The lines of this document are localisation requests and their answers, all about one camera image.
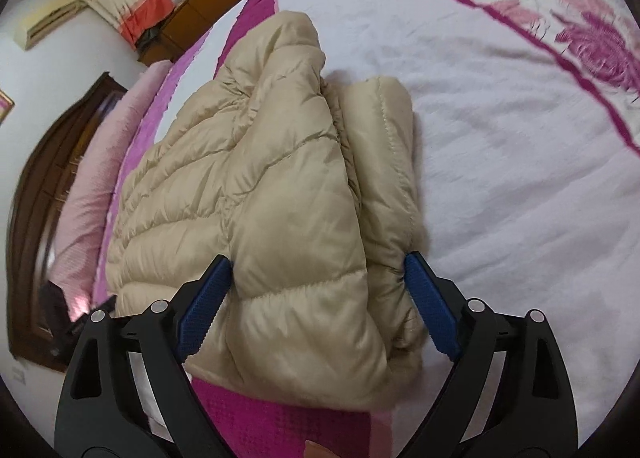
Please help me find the beige puffer jacket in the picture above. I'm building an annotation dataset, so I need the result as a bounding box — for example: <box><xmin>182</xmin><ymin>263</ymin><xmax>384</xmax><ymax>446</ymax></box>
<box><xmin>105</xmin><ymin>11</ymin><xmax>425</xmax><ymax>412</ymax></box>

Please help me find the pink rolled blanket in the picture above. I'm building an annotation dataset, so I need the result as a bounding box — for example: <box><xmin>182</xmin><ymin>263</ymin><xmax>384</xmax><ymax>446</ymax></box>
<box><xmin>48</xmin><ymin>60</ymin><xmax>171</xmax><ymax>320</ymax></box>

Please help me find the dark wooden headboard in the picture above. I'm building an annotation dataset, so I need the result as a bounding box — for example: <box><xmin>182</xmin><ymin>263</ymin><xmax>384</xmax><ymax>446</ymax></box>
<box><xmin>6</xmin><ymin>72</ymin><xmax>127</xmax><ymax>371</ymax></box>

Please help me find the white air conditioner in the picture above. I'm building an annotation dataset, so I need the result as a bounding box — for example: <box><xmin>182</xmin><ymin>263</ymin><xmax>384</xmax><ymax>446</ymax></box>
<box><xmin>14</xmin><ymin>0</ymin><xmax>87</xmax><ymax>50</ymax></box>

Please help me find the framed wall picture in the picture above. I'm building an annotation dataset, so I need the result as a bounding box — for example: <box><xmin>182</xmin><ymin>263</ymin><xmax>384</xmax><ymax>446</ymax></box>
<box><xmin>0</xmin><ymin>90</ymin><xmax>14</xmax><ymax>123</ymax></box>

